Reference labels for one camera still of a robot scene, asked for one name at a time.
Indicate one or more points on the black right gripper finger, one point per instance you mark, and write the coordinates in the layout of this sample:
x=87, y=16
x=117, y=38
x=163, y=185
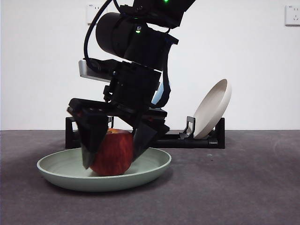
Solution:
x=92, y=138
x=143, y=138

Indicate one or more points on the red apple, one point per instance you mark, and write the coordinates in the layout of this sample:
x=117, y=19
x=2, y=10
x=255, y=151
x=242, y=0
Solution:
x=114, y=152

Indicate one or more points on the green plate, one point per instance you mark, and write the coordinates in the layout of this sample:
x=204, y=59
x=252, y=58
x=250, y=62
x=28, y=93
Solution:
x=70, y=180

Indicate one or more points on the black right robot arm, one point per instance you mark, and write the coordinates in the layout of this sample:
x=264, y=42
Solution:
x=117, y=35

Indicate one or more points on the blue plate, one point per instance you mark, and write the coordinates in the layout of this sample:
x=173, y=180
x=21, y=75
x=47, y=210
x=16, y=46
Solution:
x=158, y=95

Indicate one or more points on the black plate rack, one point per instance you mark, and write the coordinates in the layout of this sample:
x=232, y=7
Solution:
x=199, y=143

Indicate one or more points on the cream plate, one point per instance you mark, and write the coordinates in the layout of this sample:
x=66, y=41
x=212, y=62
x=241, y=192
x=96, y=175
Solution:
x=211, y=110

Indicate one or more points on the pale grey camera box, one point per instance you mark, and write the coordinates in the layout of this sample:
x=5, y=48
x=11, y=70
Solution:
x=84, y=69

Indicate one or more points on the white wall socket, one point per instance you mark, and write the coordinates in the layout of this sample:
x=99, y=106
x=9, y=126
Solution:
x=91, y=11
x=293, y=15

